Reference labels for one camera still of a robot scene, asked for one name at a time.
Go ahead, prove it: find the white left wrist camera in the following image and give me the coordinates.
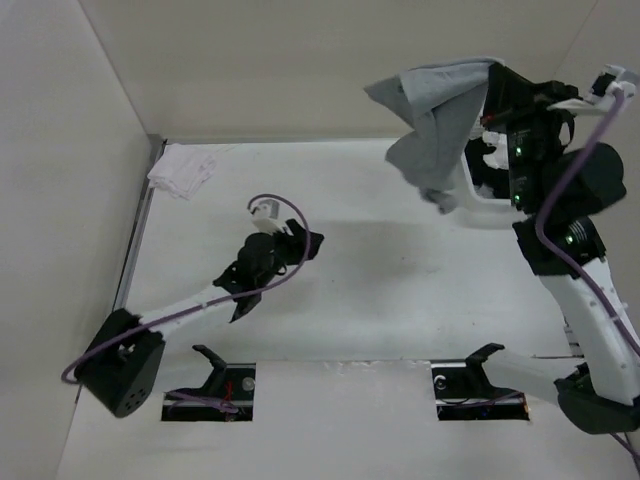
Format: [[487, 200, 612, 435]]
[[248, 198, 287, 235]]

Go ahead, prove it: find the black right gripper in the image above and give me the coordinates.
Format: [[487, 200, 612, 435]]
[[479, 62, 582, 206]]

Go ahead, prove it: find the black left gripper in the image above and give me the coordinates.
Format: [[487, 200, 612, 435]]
[[256, 219, 323, 289]]

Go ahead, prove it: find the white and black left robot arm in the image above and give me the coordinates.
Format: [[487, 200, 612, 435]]
[[73, 219, 325, 418]]

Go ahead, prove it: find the folded white tank top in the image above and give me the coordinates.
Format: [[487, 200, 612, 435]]
[[147, 144, 216, 201]]

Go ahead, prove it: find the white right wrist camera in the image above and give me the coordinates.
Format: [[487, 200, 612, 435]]
[[548, 64, 639, 116]]

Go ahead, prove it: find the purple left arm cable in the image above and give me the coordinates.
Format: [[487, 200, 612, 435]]
[[61, 194, 325, 386]]

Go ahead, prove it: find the black garment in basket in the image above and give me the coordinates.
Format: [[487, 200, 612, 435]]
[[464, 140, 511, 200]]

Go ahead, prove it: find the crumpled white tank top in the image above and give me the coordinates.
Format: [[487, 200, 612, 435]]
[[470, 128, 508, 170]]

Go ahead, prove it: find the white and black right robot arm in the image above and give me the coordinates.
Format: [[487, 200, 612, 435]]
[[463, 64, 639, 435]]

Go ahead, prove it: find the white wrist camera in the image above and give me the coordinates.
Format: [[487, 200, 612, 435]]
[[548, 64, 639, 116], [248, 198, 287, 235]]

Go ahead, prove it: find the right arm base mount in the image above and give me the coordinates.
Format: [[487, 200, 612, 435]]
[[430, 343, 530, 421]]

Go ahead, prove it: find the grey tank top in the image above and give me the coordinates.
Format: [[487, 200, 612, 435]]
[[364, 57, 505, 215]]

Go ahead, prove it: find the white plastic laundry basket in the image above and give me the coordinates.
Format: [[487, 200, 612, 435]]
[[452, 139, 526, 231]]

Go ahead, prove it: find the metal table edge rail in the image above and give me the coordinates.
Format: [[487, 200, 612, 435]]
[[111, 134, 167, 310]]

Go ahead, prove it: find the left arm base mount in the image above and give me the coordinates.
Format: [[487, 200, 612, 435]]
[[161, 345, 257, 423]]

